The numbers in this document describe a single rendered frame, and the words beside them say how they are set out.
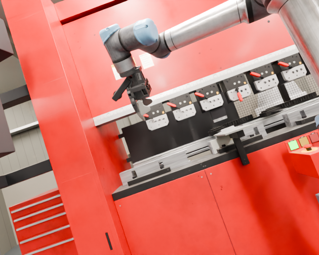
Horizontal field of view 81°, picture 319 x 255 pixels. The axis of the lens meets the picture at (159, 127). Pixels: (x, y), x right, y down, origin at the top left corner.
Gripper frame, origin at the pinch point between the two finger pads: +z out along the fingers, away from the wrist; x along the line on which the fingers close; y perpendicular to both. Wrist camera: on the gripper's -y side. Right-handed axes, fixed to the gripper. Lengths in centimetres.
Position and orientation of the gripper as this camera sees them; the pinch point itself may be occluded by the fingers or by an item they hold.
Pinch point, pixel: (143, 115)
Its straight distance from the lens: 81.7
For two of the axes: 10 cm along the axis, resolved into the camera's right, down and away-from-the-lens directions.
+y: 9.3, -2.4, -2.6
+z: 3.5, 7.9, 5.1
